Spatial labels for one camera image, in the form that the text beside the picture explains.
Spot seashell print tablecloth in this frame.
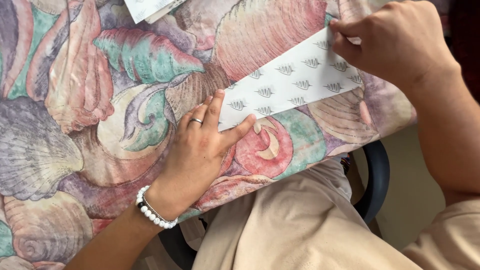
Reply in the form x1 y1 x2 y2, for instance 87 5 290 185
0 0 451 270

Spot person's left hand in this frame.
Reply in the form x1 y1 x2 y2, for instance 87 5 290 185
147 89 258 221

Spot white patterned paper sheet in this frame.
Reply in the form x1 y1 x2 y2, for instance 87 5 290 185
217 25 364 133

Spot dark maroon fabric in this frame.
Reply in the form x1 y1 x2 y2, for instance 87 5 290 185
448 0 480 104

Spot thin silver bracelet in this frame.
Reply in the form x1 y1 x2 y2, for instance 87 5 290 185
142 193 177 224

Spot black chair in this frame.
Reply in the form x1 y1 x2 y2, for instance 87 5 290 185
157 139 391 270

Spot person's right hand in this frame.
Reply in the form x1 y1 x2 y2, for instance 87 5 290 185
329 0 462 93

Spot white bead bracelet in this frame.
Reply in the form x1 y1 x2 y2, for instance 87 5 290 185
136 185 179 229

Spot stack of white papers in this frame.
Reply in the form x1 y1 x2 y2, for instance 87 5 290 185
123 0 188 25

